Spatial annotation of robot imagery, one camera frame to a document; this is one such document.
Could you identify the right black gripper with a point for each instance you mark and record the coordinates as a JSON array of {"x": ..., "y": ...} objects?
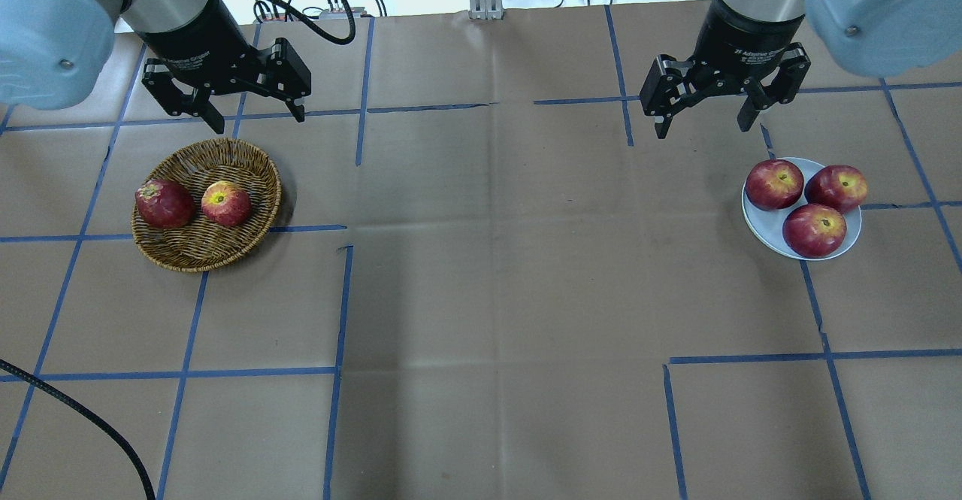
[{"x": 740, "y": 40}]

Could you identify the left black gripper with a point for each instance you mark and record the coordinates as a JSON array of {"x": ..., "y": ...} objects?
[{"x": 197, "y": 43}]

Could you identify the red yellow apple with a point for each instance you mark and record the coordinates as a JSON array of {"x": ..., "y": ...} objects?
[{"x": 226, "y": 203}]

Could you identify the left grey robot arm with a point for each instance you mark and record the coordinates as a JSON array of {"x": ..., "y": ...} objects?
[{"x": 53, "y": 52}]

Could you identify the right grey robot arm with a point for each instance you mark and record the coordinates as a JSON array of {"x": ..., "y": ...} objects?
[{"x": 870, "y": 38}]

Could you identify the red apple plate left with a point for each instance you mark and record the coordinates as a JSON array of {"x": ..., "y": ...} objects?
[{"x": 774, "y": 184}]

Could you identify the red apple plate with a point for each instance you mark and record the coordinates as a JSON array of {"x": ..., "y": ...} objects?
[
  {"x": 774, "y": 184},
  {"x": 842, "y": 187},
  {"x": 814, "y": 231}
]

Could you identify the dark red apple in basket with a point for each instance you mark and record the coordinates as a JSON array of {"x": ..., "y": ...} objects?
[{"x": 164, "y": 203}]

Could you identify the light blue plate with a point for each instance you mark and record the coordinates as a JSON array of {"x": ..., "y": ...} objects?
[{"x": 766, "y": 225}]

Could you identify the red apple plate right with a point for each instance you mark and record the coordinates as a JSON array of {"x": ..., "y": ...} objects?
[{"x": 842, "y": 187}]

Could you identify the woven wicker basket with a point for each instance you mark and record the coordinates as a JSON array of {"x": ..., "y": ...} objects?
[{"x": 202, "y": 245}]

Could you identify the red apple plate front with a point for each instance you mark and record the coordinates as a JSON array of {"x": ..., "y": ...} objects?
[{"x": 814, "y": 231}]

